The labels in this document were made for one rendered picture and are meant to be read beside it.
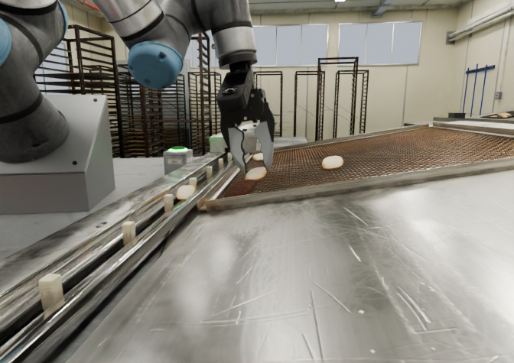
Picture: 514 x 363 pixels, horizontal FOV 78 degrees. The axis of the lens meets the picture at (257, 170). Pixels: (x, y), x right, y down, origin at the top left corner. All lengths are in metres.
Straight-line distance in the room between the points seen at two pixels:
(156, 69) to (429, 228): 0.41
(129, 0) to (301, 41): 7.38
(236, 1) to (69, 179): 0.45
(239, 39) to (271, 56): 7.21
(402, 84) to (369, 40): 1.24
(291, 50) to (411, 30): 2.65
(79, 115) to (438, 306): 0.75
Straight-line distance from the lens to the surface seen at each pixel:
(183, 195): 0.62
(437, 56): 8.39
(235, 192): 0.45
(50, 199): 0.73
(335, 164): 0.54
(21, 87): 0.69
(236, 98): 0.49
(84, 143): 0.75
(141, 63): 0.51
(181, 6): 0.62
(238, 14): 0.60
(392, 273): 0.23
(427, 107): 8.27
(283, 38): 7.85
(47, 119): 0.74
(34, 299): 0.37
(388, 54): 8.05
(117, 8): 0.50
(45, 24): 0.75
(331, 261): 0.24
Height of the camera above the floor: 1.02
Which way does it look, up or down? 11 degrees down
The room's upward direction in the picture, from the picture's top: straight up
